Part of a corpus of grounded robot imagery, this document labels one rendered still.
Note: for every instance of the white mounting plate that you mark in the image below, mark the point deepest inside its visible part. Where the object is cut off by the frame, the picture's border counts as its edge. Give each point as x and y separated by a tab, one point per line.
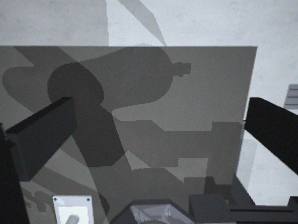
63	200

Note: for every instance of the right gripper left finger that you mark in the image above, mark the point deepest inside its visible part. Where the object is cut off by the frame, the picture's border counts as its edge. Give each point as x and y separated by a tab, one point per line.
32	143

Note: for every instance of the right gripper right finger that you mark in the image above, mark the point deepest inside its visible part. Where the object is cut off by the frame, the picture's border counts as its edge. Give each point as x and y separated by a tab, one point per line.
275	128

